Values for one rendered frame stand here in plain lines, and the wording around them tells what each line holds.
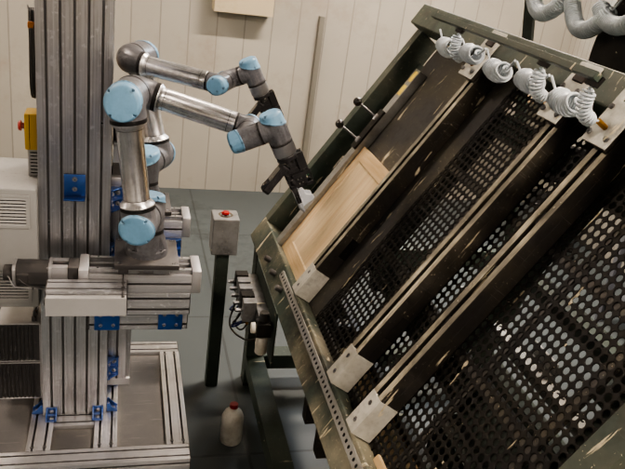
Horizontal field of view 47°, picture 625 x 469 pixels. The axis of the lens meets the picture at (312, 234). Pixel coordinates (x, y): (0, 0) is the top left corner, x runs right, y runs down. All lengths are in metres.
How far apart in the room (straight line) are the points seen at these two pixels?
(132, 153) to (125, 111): 0.14
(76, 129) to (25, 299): 0.67
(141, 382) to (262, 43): 3.41
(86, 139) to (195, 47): 3.40
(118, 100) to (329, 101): 4.10
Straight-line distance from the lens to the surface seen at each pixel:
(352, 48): 6.19
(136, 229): 2.40
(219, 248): 3.31
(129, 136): 2.33
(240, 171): 6.26
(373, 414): 2.03
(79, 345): 3.00
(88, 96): 2.61
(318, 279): 2.68
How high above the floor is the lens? 2.18
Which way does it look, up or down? 23 degrees down
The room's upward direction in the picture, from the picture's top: 8 degrees clockwise
